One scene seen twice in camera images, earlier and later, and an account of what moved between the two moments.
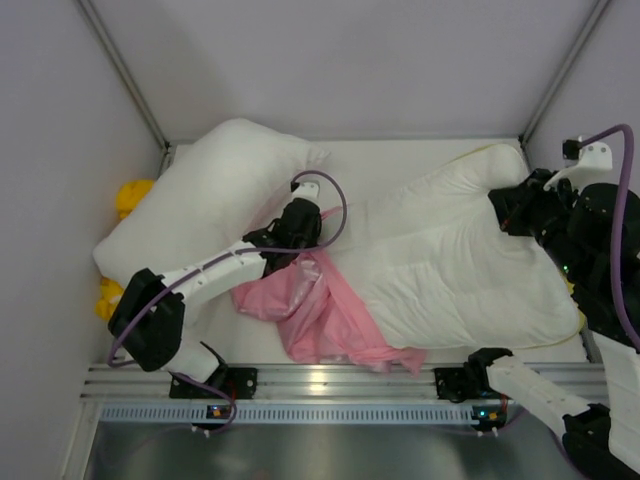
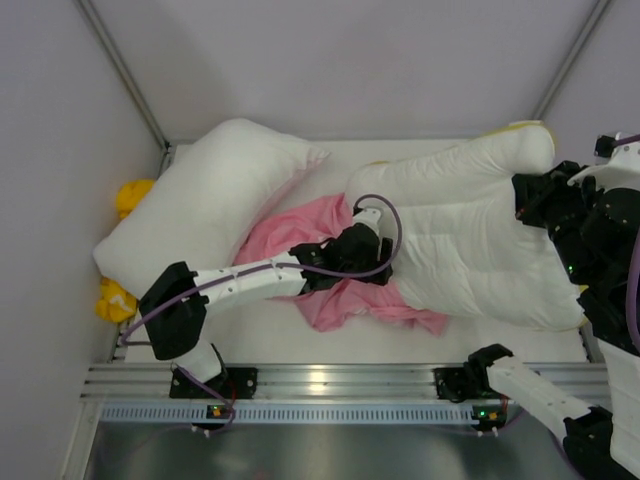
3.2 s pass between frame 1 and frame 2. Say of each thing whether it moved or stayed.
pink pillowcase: moved
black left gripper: moved
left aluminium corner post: stayed
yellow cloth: stayed
